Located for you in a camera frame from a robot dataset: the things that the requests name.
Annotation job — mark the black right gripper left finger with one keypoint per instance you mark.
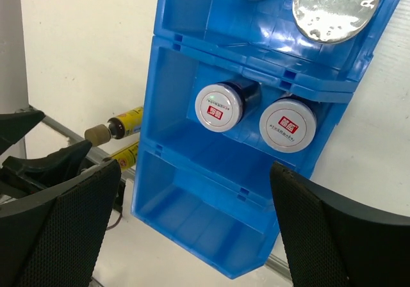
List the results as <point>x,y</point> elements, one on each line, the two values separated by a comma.
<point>53,237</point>

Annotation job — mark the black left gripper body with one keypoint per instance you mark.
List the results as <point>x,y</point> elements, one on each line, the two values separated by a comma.
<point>17,185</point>

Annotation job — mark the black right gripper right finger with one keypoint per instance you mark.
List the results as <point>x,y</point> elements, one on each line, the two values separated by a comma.
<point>331,240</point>

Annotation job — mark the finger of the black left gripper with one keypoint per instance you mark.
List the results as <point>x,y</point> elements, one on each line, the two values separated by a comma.
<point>15,126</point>
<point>61,165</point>

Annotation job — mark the blue three-compartment bin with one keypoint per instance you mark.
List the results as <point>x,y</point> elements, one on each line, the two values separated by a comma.
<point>210,192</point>

